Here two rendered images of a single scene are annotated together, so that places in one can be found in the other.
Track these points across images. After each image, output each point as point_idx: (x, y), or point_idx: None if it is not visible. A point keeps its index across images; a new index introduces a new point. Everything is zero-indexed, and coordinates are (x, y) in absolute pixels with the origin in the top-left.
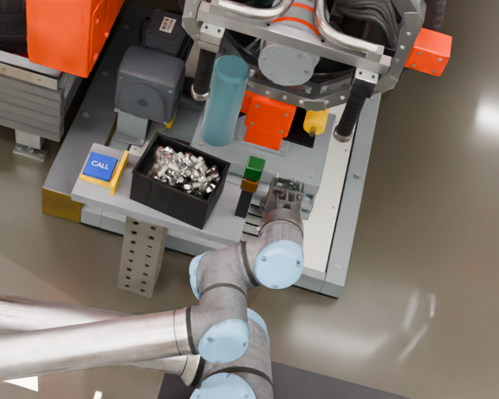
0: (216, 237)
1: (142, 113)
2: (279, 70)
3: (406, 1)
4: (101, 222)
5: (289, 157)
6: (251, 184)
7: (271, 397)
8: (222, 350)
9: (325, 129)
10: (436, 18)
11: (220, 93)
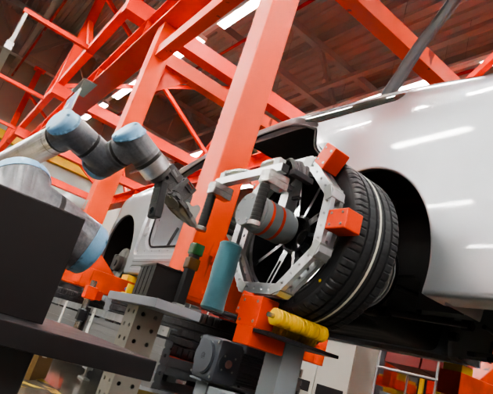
0: (149, 299)
1: (199, 367)
2: (242, 213)
3: (325, 180)
4: None
5: None
6: (188, 257)
7: (50, 194)
8: (56, 118)
9: None
10: (356, 211)
11: (217, 253)
